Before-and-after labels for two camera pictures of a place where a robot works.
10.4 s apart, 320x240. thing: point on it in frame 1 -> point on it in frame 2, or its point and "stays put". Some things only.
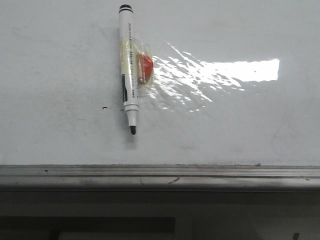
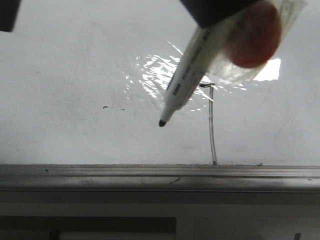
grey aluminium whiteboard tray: x=159 y=177 stays put
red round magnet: x=145 y=67 -> x=254 y=35
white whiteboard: x=234 y=82 stays put
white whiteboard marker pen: x=129 y=79 -> x=190 y=69
